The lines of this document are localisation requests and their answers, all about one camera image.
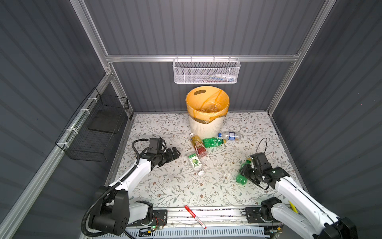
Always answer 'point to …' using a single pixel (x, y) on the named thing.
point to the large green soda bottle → (240, 179)
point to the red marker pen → (196, 218)
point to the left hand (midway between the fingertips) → (174, 155)
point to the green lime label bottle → (195, 163)
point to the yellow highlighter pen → (294, 208)
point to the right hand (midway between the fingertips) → (243, 173)
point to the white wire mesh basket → (206, 70)
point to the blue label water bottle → (229, 135)
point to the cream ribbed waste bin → (210, 130)
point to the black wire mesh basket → (90, 135)
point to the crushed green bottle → (211, 142)
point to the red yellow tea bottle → (198, 145)
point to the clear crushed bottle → (210, 109)
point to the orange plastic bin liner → (207, 104)
